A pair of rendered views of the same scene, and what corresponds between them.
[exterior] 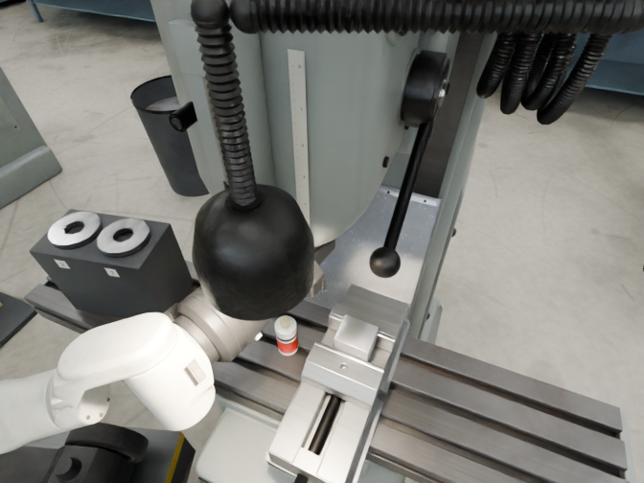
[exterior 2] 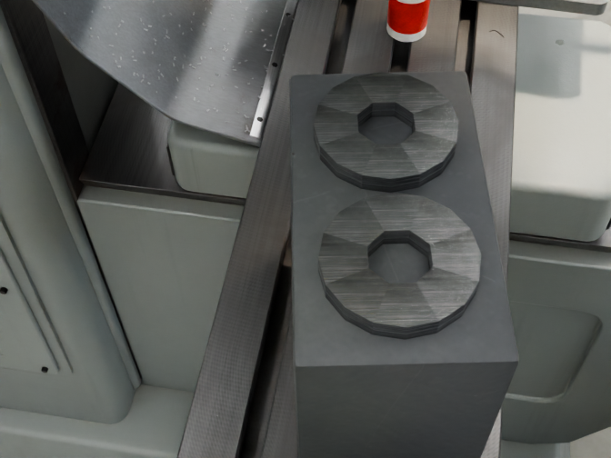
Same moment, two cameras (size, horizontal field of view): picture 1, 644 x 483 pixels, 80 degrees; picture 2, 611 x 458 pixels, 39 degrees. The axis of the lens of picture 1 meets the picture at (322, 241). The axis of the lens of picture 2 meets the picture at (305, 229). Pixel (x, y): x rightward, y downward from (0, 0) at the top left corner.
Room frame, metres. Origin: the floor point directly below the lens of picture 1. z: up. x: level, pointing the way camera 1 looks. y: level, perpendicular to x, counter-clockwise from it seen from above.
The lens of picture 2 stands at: (0.62, 0.71, 1.52)
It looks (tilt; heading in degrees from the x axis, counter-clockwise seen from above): 54 degrees down; 259
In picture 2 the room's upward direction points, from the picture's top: 1 degrees counter-clockwise
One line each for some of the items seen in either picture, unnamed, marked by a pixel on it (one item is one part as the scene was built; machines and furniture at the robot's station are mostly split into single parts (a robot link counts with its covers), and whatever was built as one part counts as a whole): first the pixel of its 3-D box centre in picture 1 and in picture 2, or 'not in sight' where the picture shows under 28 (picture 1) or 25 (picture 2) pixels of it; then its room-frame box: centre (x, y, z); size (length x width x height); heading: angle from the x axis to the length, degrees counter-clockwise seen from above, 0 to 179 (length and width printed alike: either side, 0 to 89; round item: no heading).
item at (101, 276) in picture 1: (119, 266); (383, 278); (0.50, 0.41, 1.03); 0.22 x 0.12 x 0.20; 79
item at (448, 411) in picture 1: (289, 356); (403, 57); (0.38, 0.07, 0.89); 1.24 x 0.23 x 0.08; 68
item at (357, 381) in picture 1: (342, 375); not in sight; (0.28, -0.03, 1.02); 0.12 x 0.06 x 0.04; 66
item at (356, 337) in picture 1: (355, 341); not in sight; (0.33, -0.06, 1.03); 0.06 x 0.05 x 0.06; 66
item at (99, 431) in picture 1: (107, 443); not in sight; (0.32, 0.58, 0.50); 0.20 x 0.05 x 0.20; 85
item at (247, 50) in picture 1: (240, 161); not in sight; (0.26, 0.07, 1.45); 0.04 x 0.04 x 0.21; 68
